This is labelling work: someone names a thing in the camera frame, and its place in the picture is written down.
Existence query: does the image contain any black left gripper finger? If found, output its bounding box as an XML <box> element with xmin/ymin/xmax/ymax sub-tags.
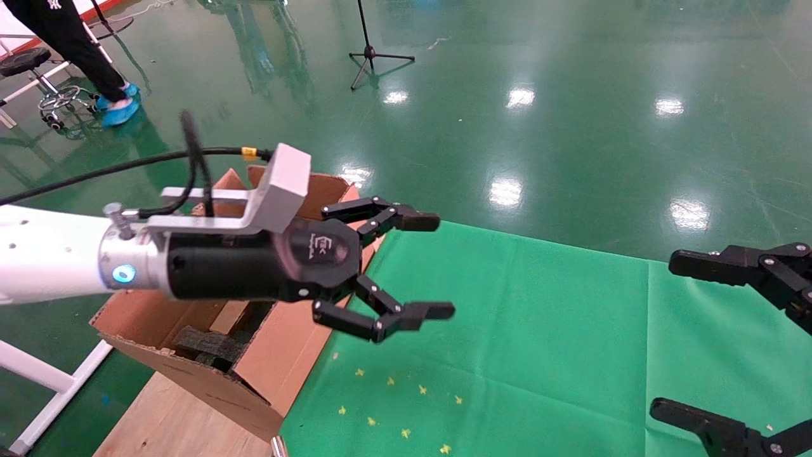
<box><xmin>320</xmin><ymin>195</ymin><xmax>442</xmax><ymax>255</ymax></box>
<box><xmin>311</xmin><ymin>274</ymin><xmax>457</xmax><ymax>345</ymax></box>

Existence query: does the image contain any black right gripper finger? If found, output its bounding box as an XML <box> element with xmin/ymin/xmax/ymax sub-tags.
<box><xmin>667</xmin><ymin>242</ymin><xmax>812</xmax><ymax>338</ymax></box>
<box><xmin>648</xmin><ymin>397</ymin><xmax>812</xmax><ymax>457</ymax></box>

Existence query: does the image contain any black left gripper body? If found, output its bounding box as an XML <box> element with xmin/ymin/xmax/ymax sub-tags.
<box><xmin>166</xmin><ymin>218</ymin><xmax>364</xmax><ymax>303</ymax></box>

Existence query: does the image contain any large open cardboard carton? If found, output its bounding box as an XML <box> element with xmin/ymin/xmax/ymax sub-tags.
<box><xmin>90</xmin><ymin>164</ymin><xmax>385</xmax><ymax>443</ymax></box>

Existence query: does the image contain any green table cloth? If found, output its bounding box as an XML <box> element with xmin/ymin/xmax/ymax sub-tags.
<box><xmin>279</xmin><ymin>219</ymin><xmax>650</xmax><ymax>457</ymax></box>
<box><xmin>646</xmin><ymin>259</ymin><xmax>812</xmax><ymax>457</ymax></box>

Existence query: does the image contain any black foam block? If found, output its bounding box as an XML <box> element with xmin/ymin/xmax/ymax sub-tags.
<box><xmin>174</xmin><ymin>325</ymin><xmax>249</xmax><ymax>373</ymax></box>

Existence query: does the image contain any black tripod stand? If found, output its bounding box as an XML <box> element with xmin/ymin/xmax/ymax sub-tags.
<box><xmin>348</xmin><ymin>0</ymin><xmax>416</xmax><ymax>91</ymax></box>

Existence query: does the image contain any light wooden board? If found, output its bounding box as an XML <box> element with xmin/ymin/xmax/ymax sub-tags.
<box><xmin>94</xmin><ymin>370</ymin><xmax>281</xmax><ymax>457</ymax></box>

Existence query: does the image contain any blue shoe cover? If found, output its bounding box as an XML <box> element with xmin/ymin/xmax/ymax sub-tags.
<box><xmin>95</xmin><ymin>82</ymin><xmax>142</xmax><ymax>127</ymax></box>

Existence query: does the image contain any white tube rack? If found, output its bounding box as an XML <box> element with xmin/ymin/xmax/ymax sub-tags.
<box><xmin>0</xmin><ymin>0</ymin><xmax>116</xmax><ymax>128</ymax></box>

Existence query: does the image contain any black round wheeled stool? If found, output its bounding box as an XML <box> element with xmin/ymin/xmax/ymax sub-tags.
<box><xmin>0</xmin><ymin>47</ymin><xmax>102</xmax><ymax>131</ymax></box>

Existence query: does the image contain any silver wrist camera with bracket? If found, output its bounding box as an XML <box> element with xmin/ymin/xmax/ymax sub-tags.
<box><xmin>104</xmin><ymin>142</ymin><xmax>312</xmax><ymax>239</ymax></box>

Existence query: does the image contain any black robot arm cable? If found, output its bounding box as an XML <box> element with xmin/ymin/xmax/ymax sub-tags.
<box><xmin>0</xmin><ymin>110</ymin><xmax>275</xmax><ymax>220</ymax></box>

